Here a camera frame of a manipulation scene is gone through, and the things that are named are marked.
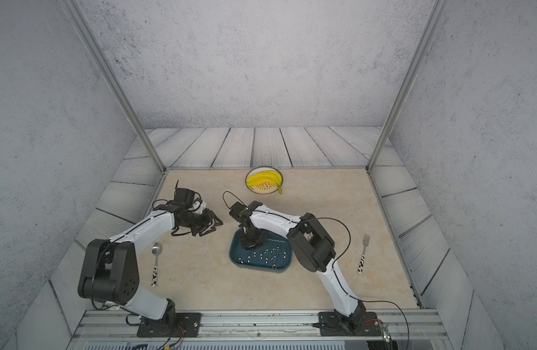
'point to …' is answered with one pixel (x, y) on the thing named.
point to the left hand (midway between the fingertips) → (222, 224)
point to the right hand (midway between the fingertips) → (251, 250)
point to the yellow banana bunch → (268, 176)
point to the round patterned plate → (263, 188)
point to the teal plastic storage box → (274, 254)
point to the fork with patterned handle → (365, 242)
